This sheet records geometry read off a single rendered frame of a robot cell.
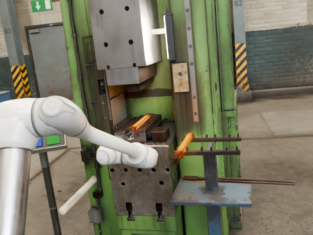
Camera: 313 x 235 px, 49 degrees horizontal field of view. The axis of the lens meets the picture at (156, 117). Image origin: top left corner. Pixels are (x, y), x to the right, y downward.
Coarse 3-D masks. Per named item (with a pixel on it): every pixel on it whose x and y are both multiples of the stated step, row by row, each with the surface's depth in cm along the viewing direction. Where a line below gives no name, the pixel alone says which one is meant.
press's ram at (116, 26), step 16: (96, 0) 189; (112, 0) 187; (128, 0) 185; (144, 0) 194; (96, 16) 192; (112, 16) 189; (128, 16) 187; (144, 16) 193; (96, 32) 194; (112, 32) 192; (128, 32) 189; (144, 32) 191; (160, 32) 204; (96, 48) 196; (112, 48) 194; (128, 48) 192; (144, 48) 190; (160, 48) 226; (96, 64) 198; (112, 64) 196; (128, 64) 194; (144, 64) 192
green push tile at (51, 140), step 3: (54, 135) 199; (57, 135) 199; (48, 138) 198; (51, 138) 198; (54, 138) 198; (57, 138) 199; (48, 141) 198; (51, 141) 198; (54, 141) 198; (57, 141) 198; (48, 144) 197; (51, 144) 197; (54, 144) 198
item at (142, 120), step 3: (144, 117) 226; (147, 117) 229; (141, 120) 219; (144, 120) 222; (138, 123) 212; (141, 123) 215; (129, 126) 201; (132, 126) 200; (135, 126) 201; (138, 126) 209; (126, 129) 195; (129, 129) 194; (135, 129) 201
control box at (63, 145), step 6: (42, 138) 198; (60, 138) 200; (66, 138) 204; (42, 144) 197; (60, 144) 198; (66, 144) 200; (36, 150) 196; (42, 150) 199; (48, 150) 201; (54, 150) 204
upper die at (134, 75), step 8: (152, 64) 224; (112, 72) 197; (120, 72) 196; (128, 72) 195; (136, 72) 194; (144, 72) 205; (152, 72) 223; (112, 80) 198; (120, 80) 197; (128, 80) 196; (136, 80) 195; (144, 80) 205
